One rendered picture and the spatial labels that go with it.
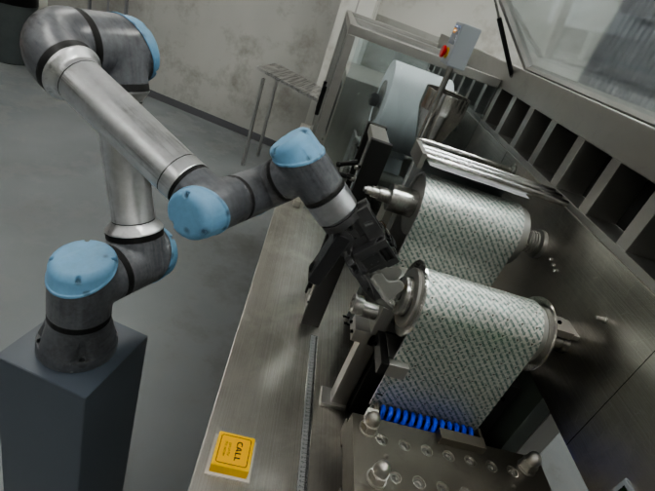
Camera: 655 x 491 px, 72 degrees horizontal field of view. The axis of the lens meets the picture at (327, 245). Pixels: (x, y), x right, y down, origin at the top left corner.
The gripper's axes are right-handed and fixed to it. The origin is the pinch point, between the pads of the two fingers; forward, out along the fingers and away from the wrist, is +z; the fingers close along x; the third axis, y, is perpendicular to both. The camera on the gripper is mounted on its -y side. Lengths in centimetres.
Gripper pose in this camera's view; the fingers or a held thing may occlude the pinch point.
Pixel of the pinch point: (384, 302)
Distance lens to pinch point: 85.1
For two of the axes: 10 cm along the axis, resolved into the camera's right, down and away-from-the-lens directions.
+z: 5.3, 7.4, 4.1
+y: 8.5, -4.4, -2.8
